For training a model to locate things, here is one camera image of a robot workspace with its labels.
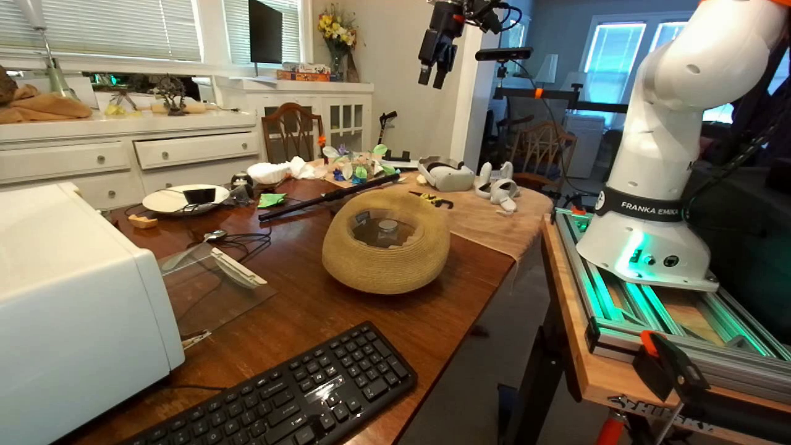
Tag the white round plate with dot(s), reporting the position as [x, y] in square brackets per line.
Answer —
[164, 201]

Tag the white glass door cabinet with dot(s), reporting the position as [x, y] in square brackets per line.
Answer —
[347, 112]

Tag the white VR controller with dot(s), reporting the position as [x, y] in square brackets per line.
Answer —
[498, 186]

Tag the wooden robot cart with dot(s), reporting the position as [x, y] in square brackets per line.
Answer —
[576, 346]

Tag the glass jar with metal lid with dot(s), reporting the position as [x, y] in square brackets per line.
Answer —
[387, 226]

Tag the silver metal spoon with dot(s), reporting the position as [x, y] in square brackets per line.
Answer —
[212, 234]

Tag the black orange clamp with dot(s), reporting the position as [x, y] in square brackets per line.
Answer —
[682, 384]

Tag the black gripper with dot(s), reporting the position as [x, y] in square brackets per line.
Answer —
[441, 38]

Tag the aluminium mounting frame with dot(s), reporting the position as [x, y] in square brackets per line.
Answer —
[657, 311]

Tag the yellow flower bouquet vase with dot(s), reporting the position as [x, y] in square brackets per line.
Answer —
[336, 33]

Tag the green cloth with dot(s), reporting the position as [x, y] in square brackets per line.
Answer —
[270, 201]

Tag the white VR headset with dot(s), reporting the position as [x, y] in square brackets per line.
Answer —
[450, 175]

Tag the white crumpled cloth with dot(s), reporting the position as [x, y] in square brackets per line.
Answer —
[275, 170]

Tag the black flat monitor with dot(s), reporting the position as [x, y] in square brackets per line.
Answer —
[264, 33]

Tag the tan straw hat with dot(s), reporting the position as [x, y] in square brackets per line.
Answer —
[387, 267]

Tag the white drawer sideboard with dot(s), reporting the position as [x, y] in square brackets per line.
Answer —
[123, 150]

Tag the brown wicker chair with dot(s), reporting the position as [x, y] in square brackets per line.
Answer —
[545, 157]

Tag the dark wooden chair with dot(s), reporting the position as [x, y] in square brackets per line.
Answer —
[289, 132]

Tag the colourful toy pile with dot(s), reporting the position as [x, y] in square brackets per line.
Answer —
[358, 169]

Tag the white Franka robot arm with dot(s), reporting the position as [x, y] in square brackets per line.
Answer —
[657, 164]

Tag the black stereo camera bar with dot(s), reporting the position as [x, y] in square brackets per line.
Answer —
[503, 53]

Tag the long black stick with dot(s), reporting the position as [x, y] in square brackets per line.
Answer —
[328, 199]

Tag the small black dish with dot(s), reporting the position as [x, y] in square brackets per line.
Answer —
[197, 195]

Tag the black computer keyboard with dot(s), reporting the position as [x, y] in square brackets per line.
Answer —
[286, 396]

